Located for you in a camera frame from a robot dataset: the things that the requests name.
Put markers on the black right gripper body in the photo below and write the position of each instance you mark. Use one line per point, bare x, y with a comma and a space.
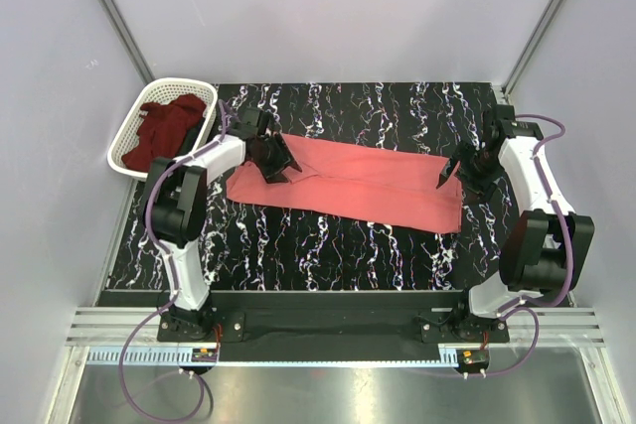
477, 171

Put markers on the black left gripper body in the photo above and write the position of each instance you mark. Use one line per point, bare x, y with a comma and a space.
272, 157

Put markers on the pink t shirt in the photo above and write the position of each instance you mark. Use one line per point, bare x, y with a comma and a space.
357, 182

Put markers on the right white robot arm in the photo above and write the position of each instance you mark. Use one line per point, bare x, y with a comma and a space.
542, 258

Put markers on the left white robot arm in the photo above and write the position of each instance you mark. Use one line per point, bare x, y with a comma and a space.
175, 199

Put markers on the black garment in basket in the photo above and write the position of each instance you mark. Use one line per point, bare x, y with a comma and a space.
191, 138

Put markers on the dark red t shirt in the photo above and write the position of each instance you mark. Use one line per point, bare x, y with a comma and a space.
162, 130

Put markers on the white plastic laundry basket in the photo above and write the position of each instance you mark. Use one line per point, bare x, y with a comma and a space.
163, 91

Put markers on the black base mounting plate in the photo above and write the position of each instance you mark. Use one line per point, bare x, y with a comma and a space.
303, 327

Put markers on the grey slotted cable duct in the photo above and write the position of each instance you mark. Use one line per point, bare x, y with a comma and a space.
152, 356

